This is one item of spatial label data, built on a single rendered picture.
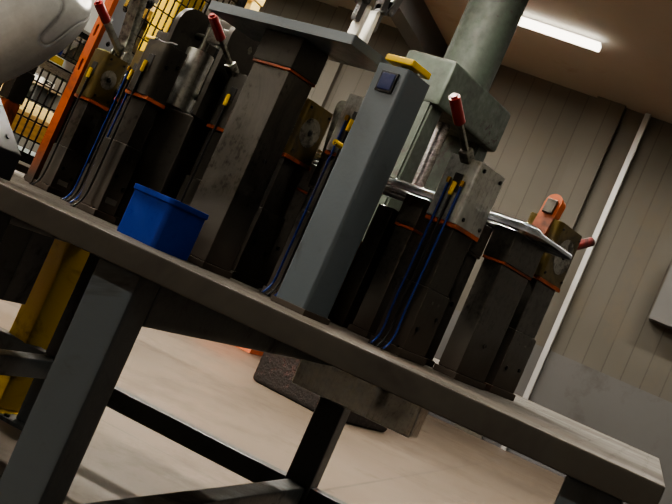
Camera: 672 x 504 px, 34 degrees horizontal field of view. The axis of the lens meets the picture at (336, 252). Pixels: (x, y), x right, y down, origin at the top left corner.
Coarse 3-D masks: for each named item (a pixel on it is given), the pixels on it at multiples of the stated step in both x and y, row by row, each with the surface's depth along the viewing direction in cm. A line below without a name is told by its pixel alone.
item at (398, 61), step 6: (390, 54) 184; (390, 60) 184; (396, 60) 183; (402, 60) 182; (408, 60) 182; (414, 60) 181; (402, 66) 184; (408, 66) 182; (414, 66) 181; (420, 66) 183; (414, 72) 184; (420, 72) 183; (426, 72) 184; (426, 78) 185
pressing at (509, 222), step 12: (120, 84) 262; (396, 180) 210; (384, 192) 234; (396, 192) 229; (408, 192) 221; (420, 192) 206; (432, 192) 205; (492, 216) 196; (504, 216) 195; (492, 228) 216; (516, 228) 202; (528, 228) 192; (540, 240) 204; (552, 252) 208; (564, 252) 200
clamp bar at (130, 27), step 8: (136, 0) 256; (144, 0) 257; (152, 0) 259; (128, 8) 258; (136, 8) 256; (144, 8) 257; (128, 16) 257; (136, 16) 256; (128, 24) 257; (136, 24) 257; (120, 32) 258; (128, 32) 257; (136, 32) 258; (120, 40) 258; (128, 40) 257; (128, 48) 257
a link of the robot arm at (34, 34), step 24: (0, 0) 185; (24, 0) 184; (48, 0) 185; (72, 0) 187; (0, 24) 185; (24, 24) 185; (48, 24) 186; (72, 24) 189; (0, 48) 187; (24, 48) 188; (48, 48) 190; (0, 72) 190; (24, 72) 194
